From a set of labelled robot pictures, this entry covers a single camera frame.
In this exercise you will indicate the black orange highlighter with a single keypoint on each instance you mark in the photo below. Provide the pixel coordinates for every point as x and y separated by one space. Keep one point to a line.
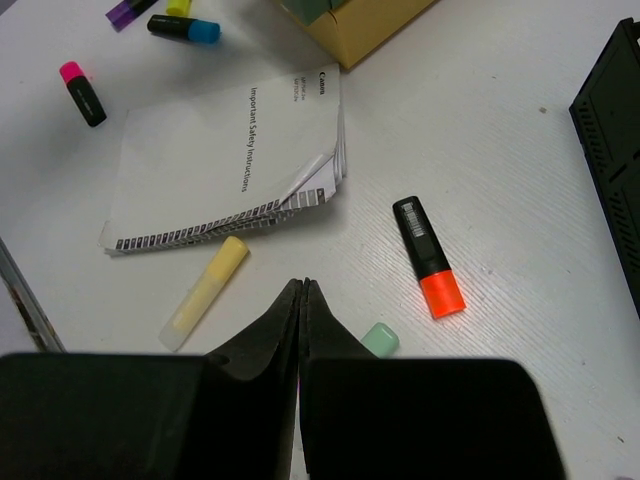
427 257

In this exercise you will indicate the black blue highlighter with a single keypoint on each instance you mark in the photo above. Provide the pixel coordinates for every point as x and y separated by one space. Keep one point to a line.
184 29

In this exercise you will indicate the white safety instructions booklet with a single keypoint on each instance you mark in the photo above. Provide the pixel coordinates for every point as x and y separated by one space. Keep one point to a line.
209 165

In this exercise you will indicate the black yellow highlighter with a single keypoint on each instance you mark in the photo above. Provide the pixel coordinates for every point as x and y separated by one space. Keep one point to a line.
178 8

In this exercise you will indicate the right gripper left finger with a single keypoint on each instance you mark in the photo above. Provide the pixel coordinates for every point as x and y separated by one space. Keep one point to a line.
228 414

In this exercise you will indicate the black file organizer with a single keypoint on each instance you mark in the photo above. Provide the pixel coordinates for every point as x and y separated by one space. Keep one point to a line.
605 114

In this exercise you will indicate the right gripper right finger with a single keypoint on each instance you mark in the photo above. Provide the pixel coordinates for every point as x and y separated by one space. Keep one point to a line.
363 417

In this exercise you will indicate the yellow bottom drawer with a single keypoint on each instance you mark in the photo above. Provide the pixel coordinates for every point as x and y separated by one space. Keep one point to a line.
354 30

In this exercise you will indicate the pastel yellow highlighter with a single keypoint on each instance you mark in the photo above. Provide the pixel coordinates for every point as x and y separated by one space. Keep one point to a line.
203 293

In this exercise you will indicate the black pink highlighter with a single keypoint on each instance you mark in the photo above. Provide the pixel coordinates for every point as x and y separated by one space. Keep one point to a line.
82 93

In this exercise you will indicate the green drawer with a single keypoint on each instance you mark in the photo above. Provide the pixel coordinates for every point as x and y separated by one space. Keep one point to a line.
309 11

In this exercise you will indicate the black purple highlighter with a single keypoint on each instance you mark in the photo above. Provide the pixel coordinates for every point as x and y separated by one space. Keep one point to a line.
126 11

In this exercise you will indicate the pastel green highlighter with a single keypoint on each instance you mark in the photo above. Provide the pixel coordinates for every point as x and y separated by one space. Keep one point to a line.
381 341

